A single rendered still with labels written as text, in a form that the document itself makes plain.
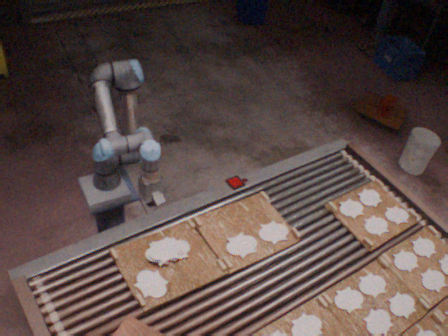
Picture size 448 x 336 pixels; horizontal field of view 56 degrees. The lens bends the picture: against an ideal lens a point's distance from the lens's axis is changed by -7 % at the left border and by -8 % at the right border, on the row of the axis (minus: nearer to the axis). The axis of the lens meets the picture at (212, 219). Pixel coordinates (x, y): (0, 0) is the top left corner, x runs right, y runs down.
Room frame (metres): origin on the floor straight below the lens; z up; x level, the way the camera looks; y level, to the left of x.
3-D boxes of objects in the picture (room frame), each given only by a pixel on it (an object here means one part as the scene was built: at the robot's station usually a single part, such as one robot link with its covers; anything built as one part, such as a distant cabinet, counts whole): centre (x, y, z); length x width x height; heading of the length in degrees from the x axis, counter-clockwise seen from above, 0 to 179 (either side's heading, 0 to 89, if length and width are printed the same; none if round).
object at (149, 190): (1.30, 0.26, 1.23); 0.12 x 0.09 x 0.16; 44
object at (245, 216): (1.41, -0.17, 0.93); 0.41 x 0.35 x 0.02; 127
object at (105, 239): (1.62, 0.04, 0.89); 2.08 x 0.09 x 0.06; 129
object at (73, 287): (1.48, -0.07, 0.90); 1.95 x 0.05 x 0.05; 129
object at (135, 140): (1.41, 0.33, 1.38); 0.11 x 0.11 x 0.08; 26
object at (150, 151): (1.33, 0.28, 1.39); 0.09 x 0.08 x 0.11; 26
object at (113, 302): (1.37, -0.17, 0.90); 1.95 x 0.05 x 0.05; 129
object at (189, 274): (1.16, 0.17, 0.93); 0.41 x 0.35 x 0.02; 128
